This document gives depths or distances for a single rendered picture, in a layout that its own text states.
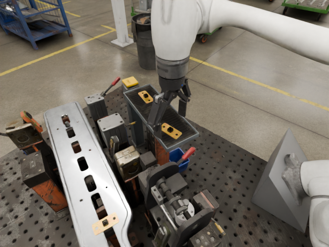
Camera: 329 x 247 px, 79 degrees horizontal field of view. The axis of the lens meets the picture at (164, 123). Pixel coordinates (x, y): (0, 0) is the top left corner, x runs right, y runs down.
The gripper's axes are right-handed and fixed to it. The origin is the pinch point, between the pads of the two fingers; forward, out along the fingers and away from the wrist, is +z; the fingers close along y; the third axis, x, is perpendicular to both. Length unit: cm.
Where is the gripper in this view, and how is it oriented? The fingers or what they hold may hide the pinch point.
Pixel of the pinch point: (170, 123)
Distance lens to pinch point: 70.9
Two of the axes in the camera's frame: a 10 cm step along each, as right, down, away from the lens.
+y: -6.4, 5.5, -5.3
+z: 0.0, 7.0, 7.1
